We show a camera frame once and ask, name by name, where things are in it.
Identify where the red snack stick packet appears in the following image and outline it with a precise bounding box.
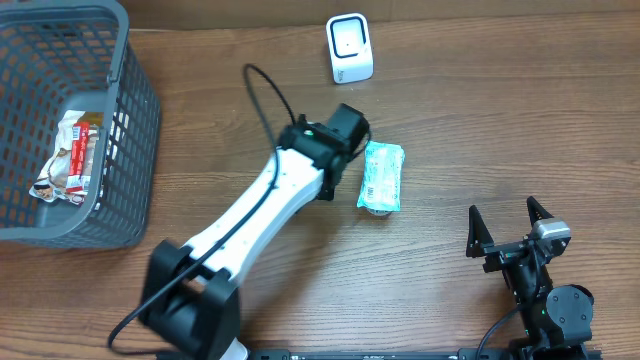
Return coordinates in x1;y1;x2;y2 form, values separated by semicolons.
66;122;90;193

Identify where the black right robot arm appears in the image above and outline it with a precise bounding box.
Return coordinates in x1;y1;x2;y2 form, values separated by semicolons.
466;196;601;359

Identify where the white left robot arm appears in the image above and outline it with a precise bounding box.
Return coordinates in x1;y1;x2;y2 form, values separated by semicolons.
138;104;371;359

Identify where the green lid jar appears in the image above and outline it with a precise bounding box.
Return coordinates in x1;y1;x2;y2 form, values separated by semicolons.
366;207;393;216

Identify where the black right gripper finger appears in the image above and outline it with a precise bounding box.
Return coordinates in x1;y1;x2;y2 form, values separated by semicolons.
466;205;494;258
526;196;554;231

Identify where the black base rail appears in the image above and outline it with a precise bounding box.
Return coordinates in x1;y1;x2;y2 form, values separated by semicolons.
157;347;604;360

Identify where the teal snack packet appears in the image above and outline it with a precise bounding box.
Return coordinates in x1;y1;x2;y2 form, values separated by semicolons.
357;141;405;212

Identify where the brown cookie bag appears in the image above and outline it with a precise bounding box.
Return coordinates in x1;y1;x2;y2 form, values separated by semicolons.
29;110;103;205

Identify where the grey plastic mesh basket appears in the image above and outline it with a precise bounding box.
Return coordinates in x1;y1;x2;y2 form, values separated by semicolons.
1;0;161;248

